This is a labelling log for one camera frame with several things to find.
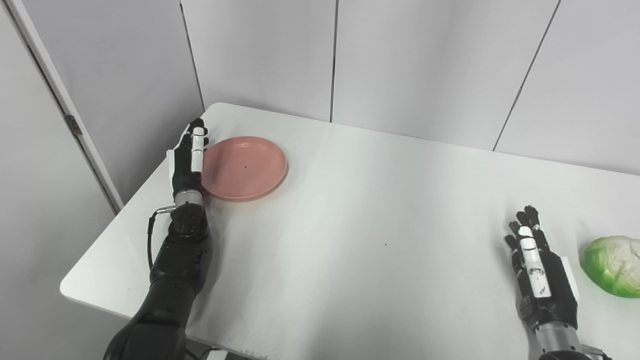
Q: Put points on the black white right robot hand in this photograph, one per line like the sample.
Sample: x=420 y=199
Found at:
x=557 y=290

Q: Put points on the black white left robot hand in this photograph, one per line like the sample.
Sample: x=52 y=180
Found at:
x=182 y=170

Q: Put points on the green white cabbage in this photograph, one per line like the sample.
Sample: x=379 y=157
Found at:
x=615 y=267

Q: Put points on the pink round plate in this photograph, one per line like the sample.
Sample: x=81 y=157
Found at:
x=245 y=167

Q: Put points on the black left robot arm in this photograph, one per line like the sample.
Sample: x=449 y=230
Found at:
x=175 y=270

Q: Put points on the metal wall hinge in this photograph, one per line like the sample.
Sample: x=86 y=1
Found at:
x=73 y=125

